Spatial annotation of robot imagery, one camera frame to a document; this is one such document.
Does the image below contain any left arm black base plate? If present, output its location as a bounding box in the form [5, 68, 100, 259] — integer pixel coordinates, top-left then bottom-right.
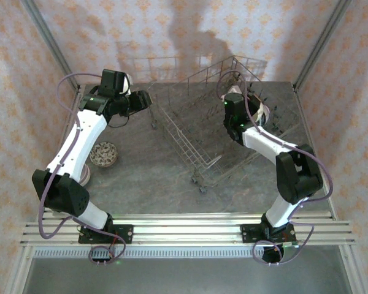
[77, 224, 134, 245]

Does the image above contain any plain cream bowl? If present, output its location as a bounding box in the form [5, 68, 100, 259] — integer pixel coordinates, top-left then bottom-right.
[79, 163, 92, 187]

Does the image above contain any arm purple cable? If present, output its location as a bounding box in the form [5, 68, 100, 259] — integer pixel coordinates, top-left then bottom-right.
[216, 70, 334, 267]
[38, 72, 126, 267]

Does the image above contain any aluminium frame leg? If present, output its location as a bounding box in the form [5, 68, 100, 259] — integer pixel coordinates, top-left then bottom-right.
[339, 244, 367, 294]
[4, 244, 34, 294]

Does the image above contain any thin black cable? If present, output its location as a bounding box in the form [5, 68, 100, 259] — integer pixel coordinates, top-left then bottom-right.
[105, 113, 130, 129]

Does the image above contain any aluminium mounting rail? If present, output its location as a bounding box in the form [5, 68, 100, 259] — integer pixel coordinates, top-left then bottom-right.
[19, 213, 357, 247]

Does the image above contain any grey wire dish rack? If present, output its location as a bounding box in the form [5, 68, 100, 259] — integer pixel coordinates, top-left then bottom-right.
[147, 55, 301, 195]

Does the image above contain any green circuit board unit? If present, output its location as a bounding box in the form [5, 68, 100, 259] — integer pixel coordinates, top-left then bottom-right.
[261, 240, 301, 265]

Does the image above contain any slotted grey cable duct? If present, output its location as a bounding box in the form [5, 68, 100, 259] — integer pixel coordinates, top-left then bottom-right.
[33, 246, 266, 258]

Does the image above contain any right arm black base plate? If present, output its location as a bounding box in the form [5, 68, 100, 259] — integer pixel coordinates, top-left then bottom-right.
[239, 223, 297, 245]

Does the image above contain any aluminium table side rail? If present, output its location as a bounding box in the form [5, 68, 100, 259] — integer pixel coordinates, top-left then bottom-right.
[292, 81, 339, 222]
[36, 83, 86, 222]

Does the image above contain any black connector box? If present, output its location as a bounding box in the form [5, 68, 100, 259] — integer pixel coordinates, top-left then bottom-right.
[88, 246, 117, 266]

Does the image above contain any blue floral bowl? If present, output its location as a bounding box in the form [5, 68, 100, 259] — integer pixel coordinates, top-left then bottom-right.
[90, 141, 118, 168]

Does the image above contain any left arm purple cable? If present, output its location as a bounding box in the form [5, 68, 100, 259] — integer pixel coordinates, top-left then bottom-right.
[38, 72, 126, 267]

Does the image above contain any grey metal panel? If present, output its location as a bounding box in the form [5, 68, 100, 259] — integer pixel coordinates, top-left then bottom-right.
[21, 256, 353, 294]

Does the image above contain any aluminium frame post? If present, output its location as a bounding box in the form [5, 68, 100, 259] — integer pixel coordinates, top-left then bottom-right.
[20, 0, 82, 91]
[293, 0, 353, 92]

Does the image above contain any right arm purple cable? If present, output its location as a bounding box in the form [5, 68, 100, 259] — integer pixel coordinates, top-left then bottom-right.
[216, 70, 334, 267]

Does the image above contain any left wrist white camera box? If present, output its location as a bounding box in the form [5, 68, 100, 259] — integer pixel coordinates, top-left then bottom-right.
[123, 74, 133, 96]

